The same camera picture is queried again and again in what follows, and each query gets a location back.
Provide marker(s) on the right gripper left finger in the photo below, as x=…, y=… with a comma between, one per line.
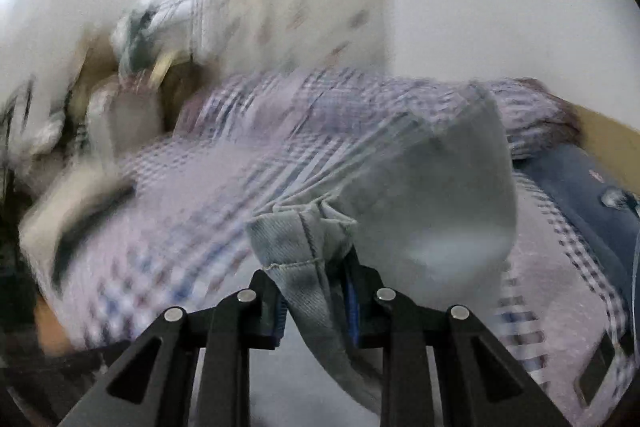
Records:
x=189, y=369

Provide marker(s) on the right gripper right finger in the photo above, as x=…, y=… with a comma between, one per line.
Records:
x=437, y=365

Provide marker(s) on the light blue denim pants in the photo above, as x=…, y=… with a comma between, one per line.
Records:
x=431, y=206

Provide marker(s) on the black metal clothes rack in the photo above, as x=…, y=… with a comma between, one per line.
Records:
x=179, y=25

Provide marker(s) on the black smartphone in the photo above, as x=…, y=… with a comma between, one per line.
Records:
x=592, y=375

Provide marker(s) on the checkered patchwork bed sheet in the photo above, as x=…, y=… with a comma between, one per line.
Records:
x=181, y=241

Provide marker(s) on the blue plush pillow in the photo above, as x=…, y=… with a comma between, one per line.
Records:
x=605, y=214

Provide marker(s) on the beige fabric bag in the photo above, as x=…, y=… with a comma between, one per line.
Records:
x=122, y=117

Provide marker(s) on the checkered folded quilt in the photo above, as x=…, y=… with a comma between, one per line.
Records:
x=350, y=102

